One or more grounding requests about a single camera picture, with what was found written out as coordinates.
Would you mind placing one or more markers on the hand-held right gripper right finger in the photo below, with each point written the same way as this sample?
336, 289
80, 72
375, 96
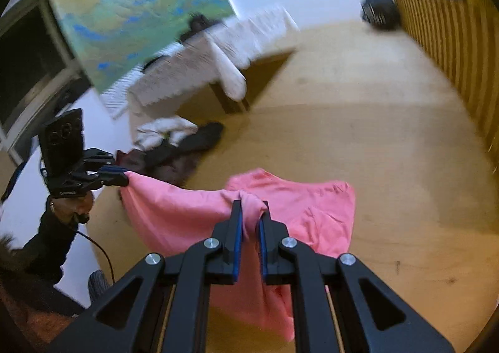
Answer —
263, 255

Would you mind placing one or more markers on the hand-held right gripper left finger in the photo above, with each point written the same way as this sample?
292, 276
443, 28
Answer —
237, 255

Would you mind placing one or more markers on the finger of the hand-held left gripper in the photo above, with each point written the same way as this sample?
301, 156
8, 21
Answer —
97, 156
113, 177

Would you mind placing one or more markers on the pink t-shirt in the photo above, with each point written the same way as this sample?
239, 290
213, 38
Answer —
187, 216

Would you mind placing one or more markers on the person's left forearm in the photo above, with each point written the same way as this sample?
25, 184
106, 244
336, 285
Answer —
46, 247

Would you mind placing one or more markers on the dark clothes pile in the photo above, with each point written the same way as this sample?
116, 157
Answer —
195, 142

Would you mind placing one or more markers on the person's left hand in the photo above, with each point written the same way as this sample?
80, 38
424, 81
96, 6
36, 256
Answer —
72, 207

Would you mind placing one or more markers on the white striped cloth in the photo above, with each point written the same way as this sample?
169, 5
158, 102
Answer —
117, 93

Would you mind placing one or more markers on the white garment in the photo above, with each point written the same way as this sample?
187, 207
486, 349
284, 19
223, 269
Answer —
163, 131

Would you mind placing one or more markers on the dark window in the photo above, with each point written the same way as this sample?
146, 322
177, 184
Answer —
27, 64

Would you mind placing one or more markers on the grey fuzzy cloth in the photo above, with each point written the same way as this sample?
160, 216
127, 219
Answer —
98, 284

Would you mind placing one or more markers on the green and blue painting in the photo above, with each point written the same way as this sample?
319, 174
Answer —
136, 6

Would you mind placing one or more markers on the brown furry cloth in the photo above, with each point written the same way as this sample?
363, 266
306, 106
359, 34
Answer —
19, 310

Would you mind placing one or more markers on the small black object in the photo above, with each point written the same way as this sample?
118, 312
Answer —
199, 23

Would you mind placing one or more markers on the black bag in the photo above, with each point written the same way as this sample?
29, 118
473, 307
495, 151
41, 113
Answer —
380, 10

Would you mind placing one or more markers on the wooden slatted railing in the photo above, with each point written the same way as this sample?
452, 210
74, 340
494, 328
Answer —
448, 33

